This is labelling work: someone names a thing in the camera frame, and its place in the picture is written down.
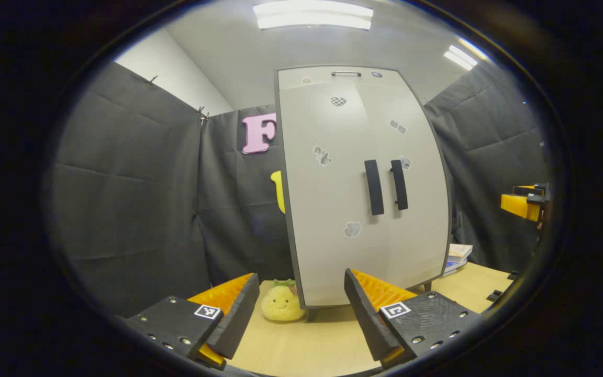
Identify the black backdrop cloth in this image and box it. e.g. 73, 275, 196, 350
425, 65, 551, 273
50, 60, 294, 317

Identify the yellow plush toy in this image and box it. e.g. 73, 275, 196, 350
261, 279, 307, 321

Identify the grey cabinet door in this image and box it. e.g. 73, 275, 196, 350
278, 84, 391, 308
356, 83, 450, 294

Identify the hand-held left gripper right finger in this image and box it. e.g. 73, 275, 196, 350
343, 268, 483, 370

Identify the black door handle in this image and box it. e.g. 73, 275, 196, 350
364, 160, 385, 216
389, 160, 409, 211

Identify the grey shoe cabinet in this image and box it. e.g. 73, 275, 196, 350
274, 65, 451, 321

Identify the ceiling light panel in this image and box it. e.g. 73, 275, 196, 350
253, 1, 374, 30
443, 45, 477, 70

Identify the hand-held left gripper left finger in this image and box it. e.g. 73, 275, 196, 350
124, 272, 260, 371

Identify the grey cabinet drawer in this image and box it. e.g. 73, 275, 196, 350
277, 66, 412, 87

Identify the stack of books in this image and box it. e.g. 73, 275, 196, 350
444, 243, 474, 276

